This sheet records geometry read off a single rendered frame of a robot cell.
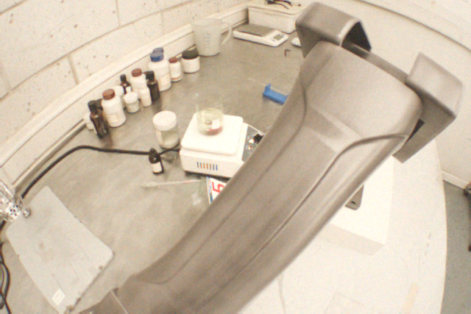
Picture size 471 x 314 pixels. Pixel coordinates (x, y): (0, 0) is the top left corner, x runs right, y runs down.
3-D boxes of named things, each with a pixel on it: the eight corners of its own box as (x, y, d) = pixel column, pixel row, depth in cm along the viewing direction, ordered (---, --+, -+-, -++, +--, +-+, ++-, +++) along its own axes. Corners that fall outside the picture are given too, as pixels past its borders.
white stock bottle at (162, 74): (149, 91, 82) (143, 59, 74) (155, 81, 88) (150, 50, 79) (168, 92, 82) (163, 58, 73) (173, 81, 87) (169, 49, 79)
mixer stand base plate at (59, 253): (115, 253, 40) (113, 251, 40) (64, 318, 27) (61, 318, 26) (48, 186, 50) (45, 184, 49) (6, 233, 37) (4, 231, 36)
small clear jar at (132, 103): (140, 104, 77) (137, 90, 73) (140, 111, 74) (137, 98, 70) (126, 106, 76) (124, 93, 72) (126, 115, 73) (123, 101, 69)
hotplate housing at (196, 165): (271, 145, 64) (275, 121, 59) (268, 185, 55) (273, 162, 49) (189, 134, 66) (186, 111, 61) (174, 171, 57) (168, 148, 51)
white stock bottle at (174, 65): (166, 79, 89) (164, 58, 83) (177, 74, 91) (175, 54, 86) (172, 83, 86) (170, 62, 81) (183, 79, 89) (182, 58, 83)
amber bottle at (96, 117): (110, 126, 68) (100, 97, 61) (106, 136, 65) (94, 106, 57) (98, 127, 68) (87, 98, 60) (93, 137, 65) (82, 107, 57)
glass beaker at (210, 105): (229, 124, 57) (229, 93, 51) (218, 143, 52) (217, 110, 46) (202, 118, 58) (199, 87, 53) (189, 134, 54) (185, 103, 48)
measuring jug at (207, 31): (228, 45, 115) (228, 16, 104) (233, 55, 105) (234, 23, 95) (190, 48, 111) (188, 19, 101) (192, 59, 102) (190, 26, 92)
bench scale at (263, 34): (276, 48, 114) (277, 39, 111) (231, 37, 124) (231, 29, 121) (288, 39, 126) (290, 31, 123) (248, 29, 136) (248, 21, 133)
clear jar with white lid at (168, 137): (176, 131, 67) (171, 108, 62) (182, 145, 63) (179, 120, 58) (155, 137, 65) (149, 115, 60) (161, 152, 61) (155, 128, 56)
